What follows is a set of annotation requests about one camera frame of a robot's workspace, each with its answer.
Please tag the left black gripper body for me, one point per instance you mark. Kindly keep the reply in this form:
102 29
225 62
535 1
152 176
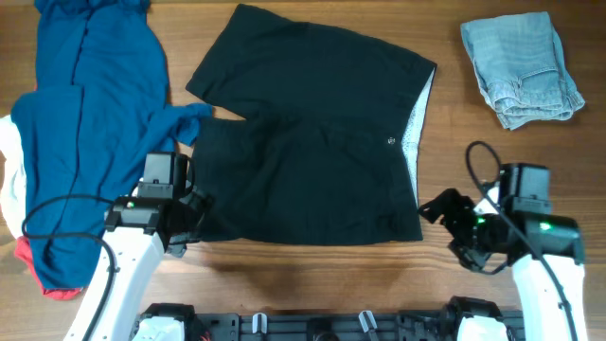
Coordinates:
190 220

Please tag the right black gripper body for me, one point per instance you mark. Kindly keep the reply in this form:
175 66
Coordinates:
454 218

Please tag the black shorts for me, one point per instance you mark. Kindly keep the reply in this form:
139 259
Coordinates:
313 154

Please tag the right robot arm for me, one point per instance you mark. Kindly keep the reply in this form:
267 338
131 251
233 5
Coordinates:
545 252

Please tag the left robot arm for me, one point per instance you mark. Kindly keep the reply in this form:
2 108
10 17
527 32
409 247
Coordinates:
139 231

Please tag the blue garment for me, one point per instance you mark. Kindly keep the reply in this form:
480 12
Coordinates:
100 106

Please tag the red garment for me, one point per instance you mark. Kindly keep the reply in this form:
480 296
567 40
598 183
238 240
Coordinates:
23 253

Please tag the white garment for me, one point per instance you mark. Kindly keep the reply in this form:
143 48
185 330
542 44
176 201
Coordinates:
14 188

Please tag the folded light blue jeans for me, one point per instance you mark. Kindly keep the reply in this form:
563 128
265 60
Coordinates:
519 65

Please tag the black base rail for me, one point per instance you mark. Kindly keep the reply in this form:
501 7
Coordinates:
402 326

